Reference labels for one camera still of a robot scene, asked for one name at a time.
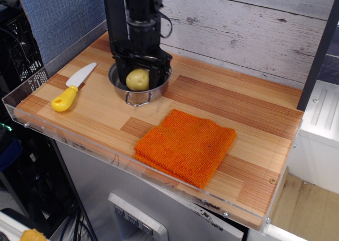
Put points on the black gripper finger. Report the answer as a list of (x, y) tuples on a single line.
[(158, 74), (124, 67)]

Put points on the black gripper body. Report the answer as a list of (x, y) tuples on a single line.
[(139, 46)]

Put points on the yellow toy potato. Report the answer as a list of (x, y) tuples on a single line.
[(138, 80)]

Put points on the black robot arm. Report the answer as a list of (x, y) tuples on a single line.
[(143, 11)]

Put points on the stainless steel pot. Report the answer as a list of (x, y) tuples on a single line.
[(137, 98)]

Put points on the orange folded cloth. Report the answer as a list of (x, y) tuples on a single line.
[(185, 147)]

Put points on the clear acrylic table guard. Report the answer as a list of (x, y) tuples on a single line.
[(99, 123)]

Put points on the black plastic crate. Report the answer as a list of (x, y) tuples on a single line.
[(23, 51)]

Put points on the white toy sink counter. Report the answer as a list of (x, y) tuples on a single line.
[(314, 154)]

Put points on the yellow object bottom left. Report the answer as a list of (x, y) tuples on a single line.
[(32, 235)]

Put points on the yellow handled toy knife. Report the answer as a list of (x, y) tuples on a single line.
[(64, 101)]

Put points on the dark right frame post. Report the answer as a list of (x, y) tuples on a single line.
[(322, 49)]

